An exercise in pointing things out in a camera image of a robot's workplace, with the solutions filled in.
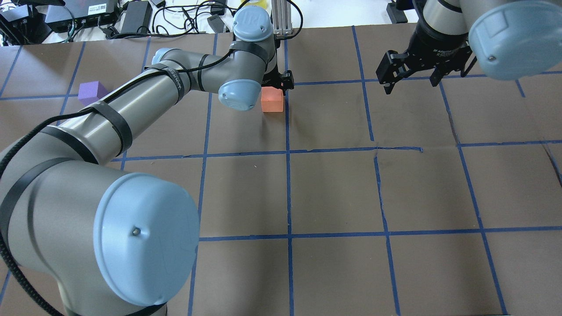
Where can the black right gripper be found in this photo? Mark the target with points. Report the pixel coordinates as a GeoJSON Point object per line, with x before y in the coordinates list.
{"type": "Point", "coordinates": [436, 48]}

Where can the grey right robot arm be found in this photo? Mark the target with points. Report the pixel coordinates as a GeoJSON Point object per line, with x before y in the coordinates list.
{"type": "Point", "coordinates": [509, 39]}

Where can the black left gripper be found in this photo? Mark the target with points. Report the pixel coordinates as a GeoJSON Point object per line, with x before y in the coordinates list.
{"type": "Point", "coordinates": [279, 81]}

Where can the orange foam block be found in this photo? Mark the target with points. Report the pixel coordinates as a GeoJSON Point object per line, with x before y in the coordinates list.
{"type": "Point", "coordinates": [272, 100]}

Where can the aluminium frame post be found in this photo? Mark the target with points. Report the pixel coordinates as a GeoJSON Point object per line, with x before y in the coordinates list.
{"type": "Point", "coordinates": [281, 19]}

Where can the purple foam block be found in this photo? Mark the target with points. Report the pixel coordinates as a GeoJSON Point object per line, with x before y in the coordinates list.
{"type": "Point", "coordinates": [90, 92]}

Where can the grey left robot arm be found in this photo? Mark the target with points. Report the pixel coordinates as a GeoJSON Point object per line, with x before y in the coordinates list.
{"type": "Point", "coordinates": [120, 243]}

